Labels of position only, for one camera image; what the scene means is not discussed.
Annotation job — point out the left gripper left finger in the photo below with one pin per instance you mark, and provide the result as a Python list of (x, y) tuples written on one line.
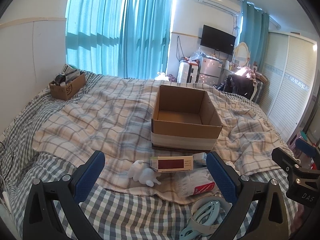
[(41, 220)]

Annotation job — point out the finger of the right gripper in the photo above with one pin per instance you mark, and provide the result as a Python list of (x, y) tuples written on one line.
[(306, 148), (284, 160)]

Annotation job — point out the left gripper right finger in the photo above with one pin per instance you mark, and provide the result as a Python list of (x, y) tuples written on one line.
[(269, 220)]

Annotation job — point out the light blue hair clip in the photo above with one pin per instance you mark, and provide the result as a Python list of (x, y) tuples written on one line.
[(202, 221)]

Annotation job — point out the red and beige carton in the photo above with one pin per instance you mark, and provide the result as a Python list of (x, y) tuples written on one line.
[(172, 164)]

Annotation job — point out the white louvered wardrobe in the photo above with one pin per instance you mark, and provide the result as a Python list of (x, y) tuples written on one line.
[(289, 65)]

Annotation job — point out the blue tissue pack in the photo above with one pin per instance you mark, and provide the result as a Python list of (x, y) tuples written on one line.
[(200, 158)]

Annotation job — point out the dark jacket on chair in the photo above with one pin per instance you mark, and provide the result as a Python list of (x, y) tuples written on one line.
[(239, 85)]

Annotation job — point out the white bunny figurine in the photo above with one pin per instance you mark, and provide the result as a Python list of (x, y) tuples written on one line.
[(142, 174)]

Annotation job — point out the large open cardboard box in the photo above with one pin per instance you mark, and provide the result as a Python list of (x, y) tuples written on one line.
[(184, 119)]

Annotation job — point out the white oval vanity mirror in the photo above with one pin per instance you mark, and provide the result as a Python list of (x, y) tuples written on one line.
[(241, 55)]

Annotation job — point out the silver mini fridge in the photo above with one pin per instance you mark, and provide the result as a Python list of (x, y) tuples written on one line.
[(210, 70)]

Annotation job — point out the small blue side curtain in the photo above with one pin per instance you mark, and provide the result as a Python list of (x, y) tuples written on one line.
[(254, 33)]

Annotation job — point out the beige plaid blanket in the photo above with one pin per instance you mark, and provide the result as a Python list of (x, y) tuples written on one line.
[(115, 118)]

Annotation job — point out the small SF cardboard box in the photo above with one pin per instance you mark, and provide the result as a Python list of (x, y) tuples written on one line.
[(69, 90)]

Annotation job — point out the white suitcase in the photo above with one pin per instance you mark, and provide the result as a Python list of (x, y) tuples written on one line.
[(183, 72)]

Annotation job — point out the white air conditioner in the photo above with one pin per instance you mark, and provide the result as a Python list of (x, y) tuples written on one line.
[(225, 5)]

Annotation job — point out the large blue window curtain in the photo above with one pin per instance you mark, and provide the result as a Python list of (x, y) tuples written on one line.
[(123, 38)]

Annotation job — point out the black wall television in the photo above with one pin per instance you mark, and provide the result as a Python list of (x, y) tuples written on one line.
[(217, 40)]

